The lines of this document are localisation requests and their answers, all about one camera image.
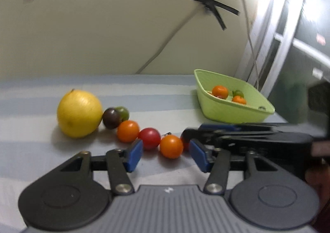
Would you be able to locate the mandarin orange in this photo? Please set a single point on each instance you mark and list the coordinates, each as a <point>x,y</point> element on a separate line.
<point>238,100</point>
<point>220,92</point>

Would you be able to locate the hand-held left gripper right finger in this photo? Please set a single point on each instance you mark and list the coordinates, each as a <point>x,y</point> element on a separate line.
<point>199,155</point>

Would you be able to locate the orange cherry tomato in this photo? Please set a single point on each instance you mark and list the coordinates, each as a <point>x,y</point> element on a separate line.
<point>171,146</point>
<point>128,131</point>

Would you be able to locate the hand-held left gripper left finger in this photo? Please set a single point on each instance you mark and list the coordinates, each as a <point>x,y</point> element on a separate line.
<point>134,155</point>

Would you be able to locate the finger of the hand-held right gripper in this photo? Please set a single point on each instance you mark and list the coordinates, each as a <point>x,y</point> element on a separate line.
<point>232,139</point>
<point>219,127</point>

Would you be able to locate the window with white frame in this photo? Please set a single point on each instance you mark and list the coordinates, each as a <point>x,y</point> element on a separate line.
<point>283,42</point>

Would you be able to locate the dark purple cherry tomato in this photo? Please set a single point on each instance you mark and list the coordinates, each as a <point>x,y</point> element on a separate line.
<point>110,119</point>

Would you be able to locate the yellow grapefruit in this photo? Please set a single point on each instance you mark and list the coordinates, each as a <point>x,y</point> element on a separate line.
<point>78,114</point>

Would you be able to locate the red cherry tomato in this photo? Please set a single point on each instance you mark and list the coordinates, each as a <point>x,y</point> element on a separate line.
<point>150,138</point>
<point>185,145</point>

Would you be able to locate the black tape cross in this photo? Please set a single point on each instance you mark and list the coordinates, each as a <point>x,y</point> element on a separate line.
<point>210,3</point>

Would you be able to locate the person's right hand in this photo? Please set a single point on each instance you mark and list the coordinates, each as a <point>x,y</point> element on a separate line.
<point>315,179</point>

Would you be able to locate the light green plastic basket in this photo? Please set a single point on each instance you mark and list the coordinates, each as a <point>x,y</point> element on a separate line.
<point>224,112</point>

